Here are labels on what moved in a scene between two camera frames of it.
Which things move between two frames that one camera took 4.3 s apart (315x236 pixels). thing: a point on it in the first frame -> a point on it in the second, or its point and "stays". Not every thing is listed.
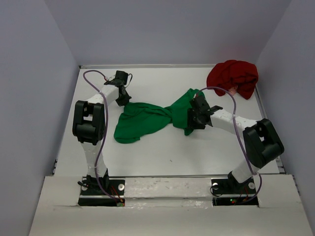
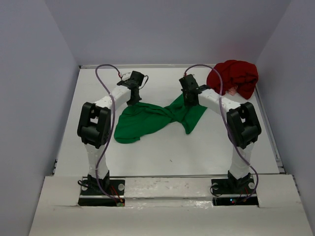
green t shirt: (136, 119) stays
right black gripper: (190, 121) -> (187, 103)
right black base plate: (225, 193) stays
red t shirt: (223, 77) stays
